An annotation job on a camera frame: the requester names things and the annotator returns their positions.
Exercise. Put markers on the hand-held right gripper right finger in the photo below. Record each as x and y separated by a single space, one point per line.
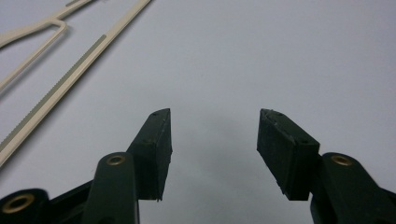
289 155

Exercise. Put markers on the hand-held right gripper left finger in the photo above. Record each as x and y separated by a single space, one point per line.
149 161

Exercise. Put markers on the beige plastic clothes hanger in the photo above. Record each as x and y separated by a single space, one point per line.
62 82

